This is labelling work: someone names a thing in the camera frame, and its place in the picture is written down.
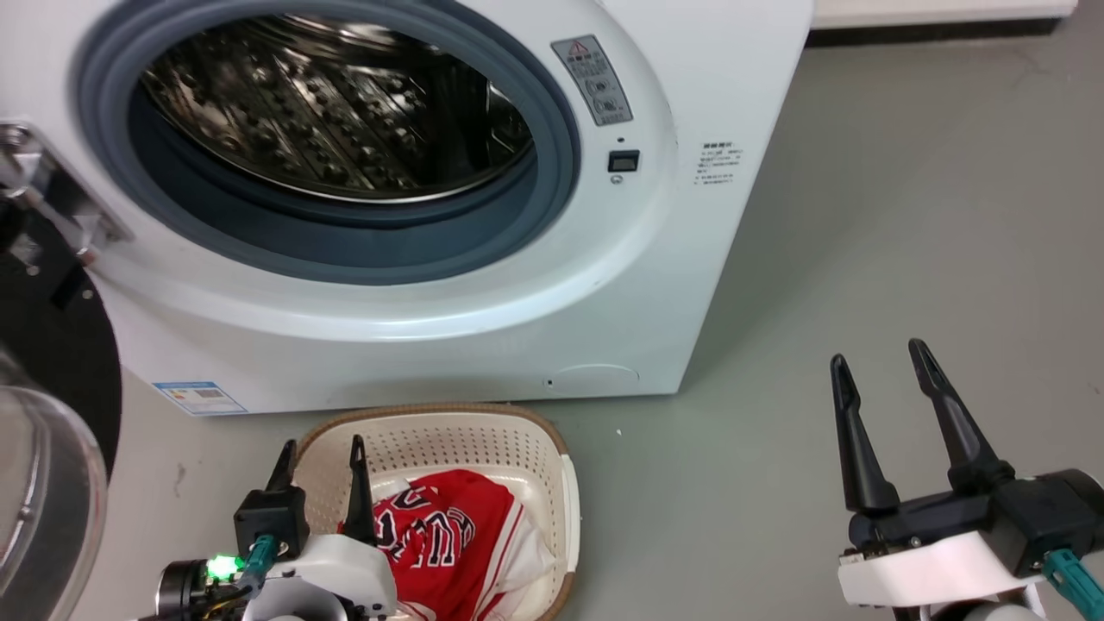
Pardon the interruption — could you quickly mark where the left gripper black and white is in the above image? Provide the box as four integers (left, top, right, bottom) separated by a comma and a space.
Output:
234, 436, 398, 621

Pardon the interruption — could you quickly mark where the right gripper black and white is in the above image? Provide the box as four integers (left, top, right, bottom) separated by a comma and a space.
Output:
830, 338, 1104, 606

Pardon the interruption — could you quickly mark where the red basketball jersey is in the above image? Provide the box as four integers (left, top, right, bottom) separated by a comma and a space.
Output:
341, 470, 558, 621

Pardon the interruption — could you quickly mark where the cream perforated laundry basket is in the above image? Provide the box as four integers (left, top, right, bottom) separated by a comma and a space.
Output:
292, 403, 581, 621

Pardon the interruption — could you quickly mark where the white oval filter access cover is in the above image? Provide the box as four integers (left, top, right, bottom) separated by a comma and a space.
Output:
552, 363, 642, 398

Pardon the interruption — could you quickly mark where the washer door with glass bowl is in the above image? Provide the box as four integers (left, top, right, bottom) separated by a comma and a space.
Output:
0, 203, 122, 621

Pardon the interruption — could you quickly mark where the stainless steel washing machine drum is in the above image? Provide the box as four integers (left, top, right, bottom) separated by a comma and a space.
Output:
138, 15, 536, 204

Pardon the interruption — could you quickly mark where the metal washer door hinge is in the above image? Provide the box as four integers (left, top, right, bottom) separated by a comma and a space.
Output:
0, 123, 132, 264

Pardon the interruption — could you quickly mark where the blue energy label sticker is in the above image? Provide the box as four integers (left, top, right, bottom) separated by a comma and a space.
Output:
153, 380, 249, 417

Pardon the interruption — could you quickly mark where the grey rubber door gasket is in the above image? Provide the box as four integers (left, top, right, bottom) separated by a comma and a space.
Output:
73, 0, 581, 286

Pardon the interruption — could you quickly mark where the white front-load washing machine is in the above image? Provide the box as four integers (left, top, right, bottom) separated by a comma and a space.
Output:
0, 0, 816, 417

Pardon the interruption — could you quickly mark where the white baseboard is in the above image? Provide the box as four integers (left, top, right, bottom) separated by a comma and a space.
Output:
809, 0, 1079, 31

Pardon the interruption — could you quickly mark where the warning sticker with red triangle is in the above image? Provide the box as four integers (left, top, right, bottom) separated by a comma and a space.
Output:
550, 34, 634, 128

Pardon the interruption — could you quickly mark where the teal plug cable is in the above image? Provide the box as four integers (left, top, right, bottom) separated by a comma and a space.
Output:
237, 533, 279, 596
1041, 549, 1104, 621

